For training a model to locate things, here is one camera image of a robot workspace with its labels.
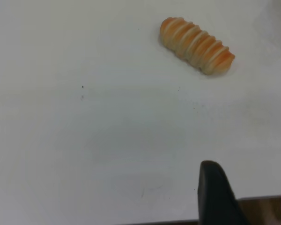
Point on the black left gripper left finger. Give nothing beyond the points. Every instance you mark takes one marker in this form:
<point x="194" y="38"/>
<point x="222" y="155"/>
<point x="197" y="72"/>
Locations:
<point x="213" y="199"/>

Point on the orange striped bread roll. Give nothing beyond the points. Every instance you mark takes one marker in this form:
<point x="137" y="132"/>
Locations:
<point x="196" y="44"/>

